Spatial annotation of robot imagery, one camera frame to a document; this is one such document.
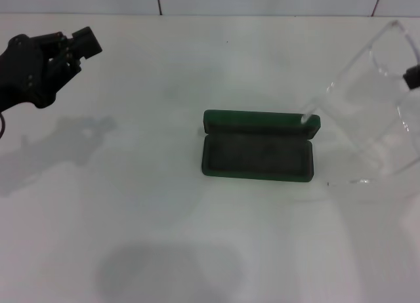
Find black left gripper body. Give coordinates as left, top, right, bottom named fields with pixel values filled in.
left=0, top=33, right=67, bottom=115

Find clear transparent glasses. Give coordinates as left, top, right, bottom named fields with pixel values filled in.
left=300, top=19, right=420, bottom=187

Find green glasses case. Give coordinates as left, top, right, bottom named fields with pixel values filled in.
left=200, top=109, right=321, bottom=184

